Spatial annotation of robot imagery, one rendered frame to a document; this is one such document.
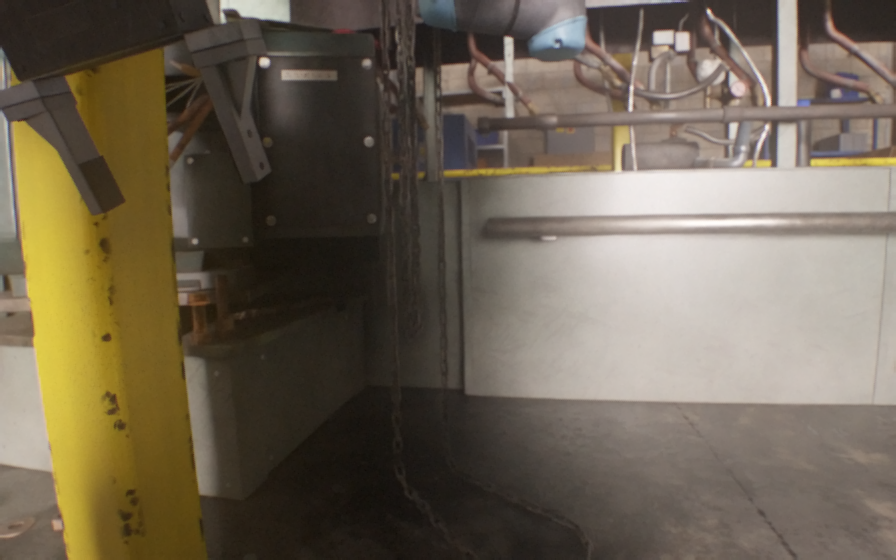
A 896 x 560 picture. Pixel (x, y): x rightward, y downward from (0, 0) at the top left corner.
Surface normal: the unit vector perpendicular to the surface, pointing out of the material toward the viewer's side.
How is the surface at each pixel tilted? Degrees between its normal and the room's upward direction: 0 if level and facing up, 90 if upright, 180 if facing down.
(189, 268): 62
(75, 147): 83
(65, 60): 113
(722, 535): 0
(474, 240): 90
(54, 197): 90
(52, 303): 90
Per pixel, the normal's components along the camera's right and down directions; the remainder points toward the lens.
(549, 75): -0.18, 0.11
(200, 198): 0.16, 0.10
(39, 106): -0.05, 0.49
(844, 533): -0.02, -0.99
